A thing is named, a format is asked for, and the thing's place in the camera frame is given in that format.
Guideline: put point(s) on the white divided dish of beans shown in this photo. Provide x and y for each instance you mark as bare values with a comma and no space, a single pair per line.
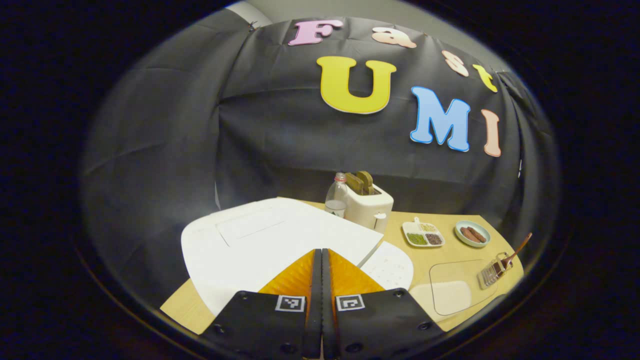
422,234

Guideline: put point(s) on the clear plastic water bottle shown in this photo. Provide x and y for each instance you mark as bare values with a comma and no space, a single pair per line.
336,200

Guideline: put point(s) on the brown wooden spoon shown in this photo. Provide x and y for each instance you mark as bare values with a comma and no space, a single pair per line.
515,252

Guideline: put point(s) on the pale green plate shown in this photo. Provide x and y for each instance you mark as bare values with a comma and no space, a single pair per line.
462,239

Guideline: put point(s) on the black backdrop cloth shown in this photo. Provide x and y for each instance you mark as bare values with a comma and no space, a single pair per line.
175,150

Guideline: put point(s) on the brown bread slice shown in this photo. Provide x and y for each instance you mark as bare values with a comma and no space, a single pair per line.
353,184
366,180

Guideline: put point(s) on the white rice cooker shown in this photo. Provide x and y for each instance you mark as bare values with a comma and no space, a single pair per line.
240,250

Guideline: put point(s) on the red meat slice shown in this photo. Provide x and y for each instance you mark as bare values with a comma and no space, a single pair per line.
480,234
469,235

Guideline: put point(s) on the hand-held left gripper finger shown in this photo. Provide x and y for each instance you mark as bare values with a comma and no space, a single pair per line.
315,310
327,310

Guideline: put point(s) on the white toaster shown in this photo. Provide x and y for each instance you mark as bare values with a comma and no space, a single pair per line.
367,207

